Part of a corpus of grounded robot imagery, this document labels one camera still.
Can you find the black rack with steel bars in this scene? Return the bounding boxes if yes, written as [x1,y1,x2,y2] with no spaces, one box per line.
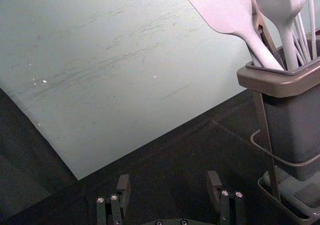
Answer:
[250,89,320,225]

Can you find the plain pale wall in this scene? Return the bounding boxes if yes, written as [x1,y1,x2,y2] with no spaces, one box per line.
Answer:
[0,0,320,181]

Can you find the black table cloth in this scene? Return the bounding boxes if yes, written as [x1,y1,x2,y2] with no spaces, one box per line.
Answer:
[0,86,320,225]

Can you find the brown kitchen tongs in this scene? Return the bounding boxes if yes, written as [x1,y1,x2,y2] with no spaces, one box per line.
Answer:
[250,0,285,67]

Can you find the grey silicone spatula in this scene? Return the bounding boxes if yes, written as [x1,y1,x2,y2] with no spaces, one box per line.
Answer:
[175,0,285,71]

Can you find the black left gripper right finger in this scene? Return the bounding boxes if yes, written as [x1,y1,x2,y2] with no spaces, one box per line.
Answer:
[206,170,248,225]

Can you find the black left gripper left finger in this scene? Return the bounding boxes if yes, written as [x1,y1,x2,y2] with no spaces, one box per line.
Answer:
[96,174,132,225]

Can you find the grey wire whisk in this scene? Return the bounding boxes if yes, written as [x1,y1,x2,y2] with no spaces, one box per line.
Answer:
[291,0,320,64]

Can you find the grey utensil holder brown rim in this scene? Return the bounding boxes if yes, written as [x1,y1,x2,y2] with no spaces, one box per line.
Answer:
[236,46,320,182]

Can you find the grey silicone basting brush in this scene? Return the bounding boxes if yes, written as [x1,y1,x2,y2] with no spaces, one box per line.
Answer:
[250,0,306,70]

